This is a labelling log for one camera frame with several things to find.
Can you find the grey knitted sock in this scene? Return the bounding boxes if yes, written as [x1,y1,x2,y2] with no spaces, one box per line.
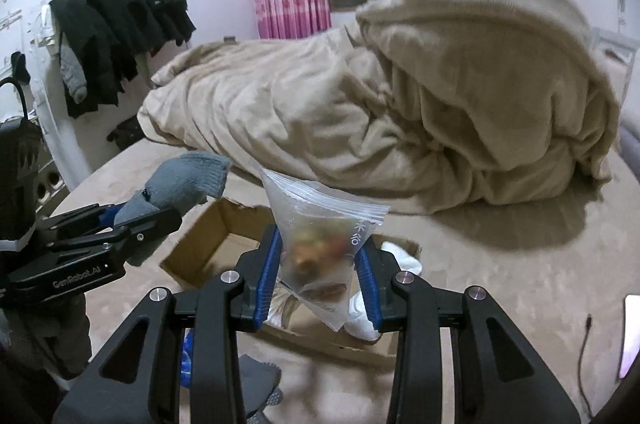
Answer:
[114,151,231,226]

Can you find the beige bed sheet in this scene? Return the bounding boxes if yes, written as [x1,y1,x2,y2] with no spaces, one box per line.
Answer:
[52,138,640,424]

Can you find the blue tissue pack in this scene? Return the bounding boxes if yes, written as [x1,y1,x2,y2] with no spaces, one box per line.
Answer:
[180,329,193,388]

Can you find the black clothes pile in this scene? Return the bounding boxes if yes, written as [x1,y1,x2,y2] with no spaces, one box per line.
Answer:
[49,0,195,118]

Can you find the white sock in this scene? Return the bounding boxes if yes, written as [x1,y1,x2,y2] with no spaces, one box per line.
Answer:
[344,238,423,343]

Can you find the white coat rack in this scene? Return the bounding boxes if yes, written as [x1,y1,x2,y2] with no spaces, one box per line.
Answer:
[1,2,81,189]

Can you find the clear snack zip bag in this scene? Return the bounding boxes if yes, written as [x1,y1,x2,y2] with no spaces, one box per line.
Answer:
[260,168,390,332]

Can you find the brown cardboard box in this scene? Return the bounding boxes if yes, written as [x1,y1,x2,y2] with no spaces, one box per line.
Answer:
[160,199,398,369]

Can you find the grey pillow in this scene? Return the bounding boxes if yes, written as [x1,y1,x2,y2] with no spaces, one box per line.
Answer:
[618,126,640,181]

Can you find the beige fleece blanket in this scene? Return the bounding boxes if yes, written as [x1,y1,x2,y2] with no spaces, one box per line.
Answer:
[138,0,620,214]

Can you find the black charging cable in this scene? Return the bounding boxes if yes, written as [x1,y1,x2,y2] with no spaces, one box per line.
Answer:
[577,313,597,420]

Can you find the white smartphone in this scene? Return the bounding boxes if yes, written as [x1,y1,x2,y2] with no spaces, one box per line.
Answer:
[618,294,640,380]

